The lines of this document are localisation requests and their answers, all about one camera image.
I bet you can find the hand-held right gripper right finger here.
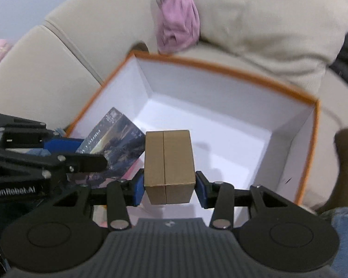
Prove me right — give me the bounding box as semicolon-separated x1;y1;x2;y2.
195;171;303;229

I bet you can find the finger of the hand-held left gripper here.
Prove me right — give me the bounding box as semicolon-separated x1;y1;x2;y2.
0;113;86;155
0;150;108;183

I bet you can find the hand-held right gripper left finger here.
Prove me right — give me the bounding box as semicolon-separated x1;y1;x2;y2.
48;169;145;230

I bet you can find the dark printed book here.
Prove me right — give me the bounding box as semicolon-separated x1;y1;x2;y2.
67;107;147;187

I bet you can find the brown cardboard box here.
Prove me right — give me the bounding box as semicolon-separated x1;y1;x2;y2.
144;129;197;205

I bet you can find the orange-edged white storage box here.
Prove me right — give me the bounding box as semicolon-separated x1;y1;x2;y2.
64;50;321;223

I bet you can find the beige sofa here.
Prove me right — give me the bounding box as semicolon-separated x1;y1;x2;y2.
0;0;348;218

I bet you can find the pink fluffy toy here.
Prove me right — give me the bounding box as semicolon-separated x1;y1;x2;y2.
0;40;13;62

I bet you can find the person's blue jeans leg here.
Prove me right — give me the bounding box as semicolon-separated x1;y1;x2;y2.
319;207;348;278

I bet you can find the pink cloth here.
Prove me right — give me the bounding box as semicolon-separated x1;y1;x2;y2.
156;0;201;55

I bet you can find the beige cushion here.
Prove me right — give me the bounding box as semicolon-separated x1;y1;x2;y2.
188;0;348;93

